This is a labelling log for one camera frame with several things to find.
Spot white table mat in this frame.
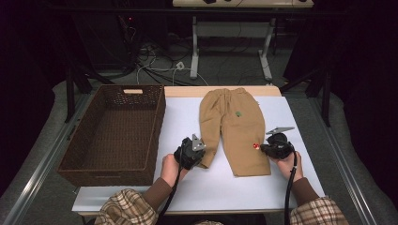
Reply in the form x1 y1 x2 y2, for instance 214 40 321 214
71 96 327 214

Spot bundle of black cables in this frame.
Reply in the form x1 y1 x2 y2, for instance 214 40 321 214
116 15 196 87

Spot aluminium rail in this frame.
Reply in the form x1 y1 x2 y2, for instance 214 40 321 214
308 97 378 225
2 93 95 225

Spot person's left hand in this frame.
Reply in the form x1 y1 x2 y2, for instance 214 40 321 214
160 153 190 188

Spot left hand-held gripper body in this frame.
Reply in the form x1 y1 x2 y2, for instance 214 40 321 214
173 133 207 172

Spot person's right hand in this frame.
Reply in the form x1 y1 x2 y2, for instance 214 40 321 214
270 150 304 183

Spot wooden table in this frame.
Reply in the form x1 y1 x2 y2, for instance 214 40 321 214
76 85 327 218

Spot left hand-held gripper black cable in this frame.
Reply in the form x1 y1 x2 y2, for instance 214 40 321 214
156 146 186 225

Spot white cable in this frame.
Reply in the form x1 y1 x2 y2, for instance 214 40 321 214
135 62 209 87

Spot tan pants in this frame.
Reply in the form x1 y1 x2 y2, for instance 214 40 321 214
198 87 272 177

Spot black metal frame bar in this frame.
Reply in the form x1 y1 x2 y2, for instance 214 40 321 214
46 7 348 17

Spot black metal stand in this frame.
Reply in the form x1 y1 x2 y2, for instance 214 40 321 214
279 62 333 128
64 62 115 124

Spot right hand-held gripper black cable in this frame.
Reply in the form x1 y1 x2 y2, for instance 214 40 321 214
283 149 299 225

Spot brown woven basket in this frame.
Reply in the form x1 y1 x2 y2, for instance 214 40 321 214
55 83 167 188

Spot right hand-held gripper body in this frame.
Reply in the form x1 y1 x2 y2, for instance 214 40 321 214
266 126 297 160

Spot hand-held gripper black cable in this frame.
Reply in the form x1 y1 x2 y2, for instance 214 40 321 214
156 146 186 225
283 149 299 225

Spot white desk with metal legs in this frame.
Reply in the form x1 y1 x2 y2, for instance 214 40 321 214
172 0 314 83

